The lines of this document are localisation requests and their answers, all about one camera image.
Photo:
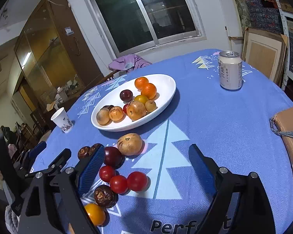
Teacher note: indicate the orange tangerine back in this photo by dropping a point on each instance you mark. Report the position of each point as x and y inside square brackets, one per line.
[141, 82]

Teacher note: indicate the blue patterned tablecloth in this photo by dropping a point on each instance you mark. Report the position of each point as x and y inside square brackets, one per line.
[232, 127]

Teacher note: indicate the white oval plate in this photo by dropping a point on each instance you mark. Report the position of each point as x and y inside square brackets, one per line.
[166, 89]

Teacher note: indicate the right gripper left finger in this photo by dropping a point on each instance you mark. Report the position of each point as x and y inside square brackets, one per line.
[39, 212]

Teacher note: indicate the dark brown wrinkled fruit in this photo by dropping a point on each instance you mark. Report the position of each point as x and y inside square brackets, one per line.
[109, 107]

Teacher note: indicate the orange tangerine front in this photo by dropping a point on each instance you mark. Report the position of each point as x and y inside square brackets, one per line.
[149, 90]

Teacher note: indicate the small brown round fruit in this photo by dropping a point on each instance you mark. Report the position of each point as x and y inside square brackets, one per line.
[150, 106]

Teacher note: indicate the yellow orange tomato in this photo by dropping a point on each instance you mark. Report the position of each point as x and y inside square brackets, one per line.
[96, 214]
[141, 98]

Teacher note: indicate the dark red plum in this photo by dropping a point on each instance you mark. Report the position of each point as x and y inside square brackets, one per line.
[113, 157]
[126, 96]

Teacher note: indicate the orange tangerine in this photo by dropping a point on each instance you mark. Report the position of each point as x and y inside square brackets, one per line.
[141, 82]
[149, 90]

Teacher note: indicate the white paper cup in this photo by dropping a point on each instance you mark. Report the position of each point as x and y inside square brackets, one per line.
[61, 119]

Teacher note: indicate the pale tan round fruit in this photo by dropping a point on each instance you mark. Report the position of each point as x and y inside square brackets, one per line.
[102, 117]

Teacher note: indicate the beverage can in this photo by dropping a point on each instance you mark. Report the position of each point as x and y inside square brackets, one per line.
[230, 70]

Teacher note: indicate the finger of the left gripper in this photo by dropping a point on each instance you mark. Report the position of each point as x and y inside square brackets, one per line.
[33, 153]
[60, 161]

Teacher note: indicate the framed wooden panel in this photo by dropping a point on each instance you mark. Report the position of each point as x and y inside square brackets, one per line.
[266, 51]

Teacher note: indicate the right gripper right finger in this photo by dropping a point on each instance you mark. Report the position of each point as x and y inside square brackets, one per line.
[239, 199]

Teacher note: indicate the large orange tan fruit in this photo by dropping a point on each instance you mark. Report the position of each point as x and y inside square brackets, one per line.
[136, 110]

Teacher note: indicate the window with metal frame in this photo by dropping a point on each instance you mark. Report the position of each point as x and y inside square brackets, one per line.
[133, 26]

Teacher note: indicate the wooden glass cabinet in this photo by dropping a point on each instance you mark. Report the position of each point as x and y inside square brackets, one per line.
[52, 51]

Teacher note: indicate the purple cloth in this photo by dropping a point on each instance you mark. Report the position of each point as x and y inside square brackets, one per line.
[128, 63]

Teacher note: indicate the red cherry tomato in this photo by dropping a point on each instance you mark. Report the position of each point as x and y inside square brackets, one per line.
[118, 184]
[106, 173]
[125, 108]
[137, 181]

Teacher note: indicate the dark brown carved fruit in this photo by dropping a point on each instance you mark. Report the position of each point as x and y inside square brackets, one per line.
[83, 152]
[105, 197]
[94, 148]

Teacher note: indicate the tan passion fruit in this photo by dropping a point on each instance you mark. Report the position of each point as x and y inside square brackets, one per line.
[130, 144]

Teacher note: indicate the orange tan spotted fruit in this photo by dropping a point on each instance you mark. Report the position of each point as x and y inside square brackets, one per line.
[116, 113]

